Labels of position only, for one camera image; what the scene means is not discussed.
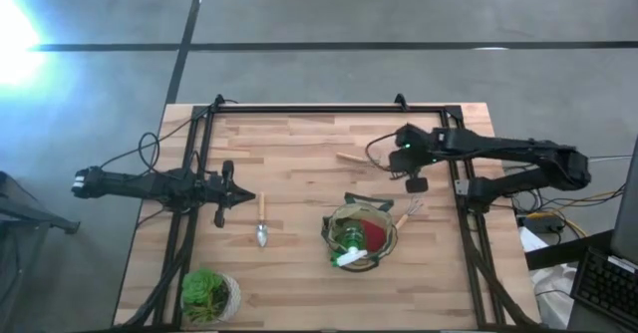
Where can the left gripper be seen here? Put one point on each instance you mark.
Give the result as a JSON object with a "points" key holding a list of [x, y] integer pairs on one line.
{"points": [[217, 191]]}

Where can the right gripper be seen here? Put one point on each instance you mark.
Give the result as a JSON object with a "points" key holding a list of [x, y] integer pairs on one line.
{"points": [[411, 151]]}

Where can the green spray bottle white nozzle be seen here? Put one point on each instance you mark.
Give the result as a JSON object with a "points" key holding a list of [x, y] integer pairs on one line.
{"points": [[353, 235]]}

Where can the beige green canvas gardening bag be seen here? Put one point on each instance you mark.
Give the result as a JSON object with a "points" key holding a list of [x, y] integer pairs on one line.
{"points": [[366, 267]]}

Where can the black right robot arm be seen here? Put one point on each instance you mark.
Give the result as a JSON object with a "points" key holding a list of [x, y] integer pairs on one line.
{"points": [[498, 143]]}

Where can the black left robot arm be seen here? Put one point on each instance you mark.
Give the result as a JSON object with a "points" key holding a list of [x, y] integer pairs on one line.
{"points": [[134, 186]]}

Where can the white plastic bag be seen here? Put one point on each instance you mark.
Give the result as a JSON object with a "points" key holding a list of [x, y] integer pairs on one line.
{"points": [[553, 293]]}

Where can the green succulent in white pot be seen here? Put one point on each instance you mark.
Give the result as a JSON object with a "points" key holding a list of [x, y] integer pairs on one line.
{"points": [[199, 288]]}

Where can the white paper sheet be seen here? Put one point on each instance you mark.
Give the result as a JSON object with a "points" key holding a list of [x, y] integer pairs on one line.
{"points": [[531, 240]]}

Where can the black desk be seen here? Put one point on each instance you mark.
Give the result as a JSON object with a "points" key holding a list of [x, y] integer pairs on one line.
{"points": [[563, 250]]}

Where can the black metal stand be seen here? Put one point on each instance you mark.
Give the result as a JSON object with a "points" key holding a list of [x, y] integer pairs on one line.
{"points": [[30, 213]]}

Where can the black computer keyboard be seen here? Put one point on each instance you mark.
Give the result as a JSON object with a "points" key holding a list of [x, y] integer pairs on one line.
{"points": [[605, 285]]}

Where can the grey metal mount plate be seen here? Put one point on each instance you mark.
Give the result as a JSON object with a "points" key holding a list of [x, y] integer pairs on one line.
{"points": [[461, 187]]}

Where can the black aluminium table frame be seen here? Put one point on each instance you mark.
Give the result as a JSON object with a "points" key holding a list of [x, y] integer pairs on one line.
{"points": [[324, 109]]}

